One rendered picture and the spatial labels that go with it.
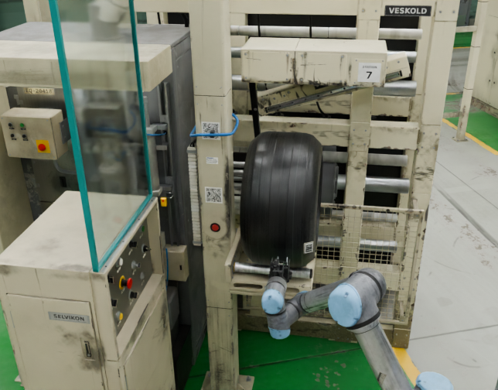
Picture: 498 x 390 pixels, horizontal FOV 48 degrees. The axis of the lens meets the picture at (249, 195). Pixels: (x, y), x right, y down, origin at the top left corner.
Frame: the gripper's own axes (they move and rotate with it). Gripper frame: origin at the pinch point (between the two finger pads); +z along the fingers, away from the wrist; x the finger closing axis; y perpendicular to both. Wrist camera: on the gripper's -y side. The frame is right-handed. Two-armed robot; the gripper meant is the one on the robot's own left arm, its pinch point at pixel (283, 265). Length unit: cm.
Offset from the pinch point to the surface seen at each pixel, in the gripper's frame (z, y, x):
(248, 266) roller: 11.9, -8.1, 16.3
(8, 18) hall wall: 764, 53, 588
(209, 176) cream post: 13.8, 31.5, 33.7
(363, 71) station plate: 35, 74, -27
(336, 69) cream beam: 35, 74, -16
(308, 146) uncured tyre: 14.3, 46.3, -7.4
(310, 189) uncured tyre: 0.8, 32.8, -9.6
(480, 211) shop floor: 266, -69, -138
